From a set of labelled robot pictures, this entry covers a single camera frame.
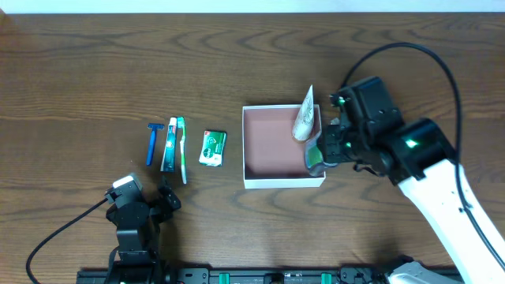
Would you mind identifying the green Dettol soap box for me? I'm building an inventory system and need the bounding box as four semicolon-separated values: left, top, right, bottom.
199;130;227;166

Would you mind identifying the blue disposable razor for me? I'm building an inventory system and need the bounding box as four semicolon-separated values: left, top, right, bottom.
146;123;165;166

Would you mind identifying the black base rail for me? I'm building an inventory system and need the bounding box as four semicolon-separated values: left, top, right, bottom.
77;267;462;284

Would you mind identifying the white box with pink interior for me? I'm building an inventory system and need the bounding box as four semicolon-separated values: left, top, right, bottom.
242;104;326;189

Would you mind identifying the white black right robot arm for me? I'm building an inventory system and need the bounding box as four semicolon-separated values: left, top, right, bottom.
316;118;504;283

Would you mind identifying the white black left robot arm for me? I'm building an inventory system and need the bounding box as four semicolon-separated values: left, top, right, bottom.
105;174;181;284

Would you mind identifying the green white toothbrush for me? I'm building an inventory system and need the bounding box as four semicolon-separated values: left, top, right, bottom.
177;117;187;185

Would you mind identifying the green white toothpaste tube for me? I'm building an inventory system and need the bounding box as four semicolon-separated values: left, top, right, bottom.
160;117;178;172

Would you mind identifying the clear bottle with dark base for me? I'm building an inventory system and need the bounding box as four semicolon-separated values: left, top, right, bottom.
304;131;326;177

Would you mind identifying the white cream tube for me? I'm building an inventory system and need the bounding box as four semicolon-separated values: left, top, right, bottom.
292;85;315;142

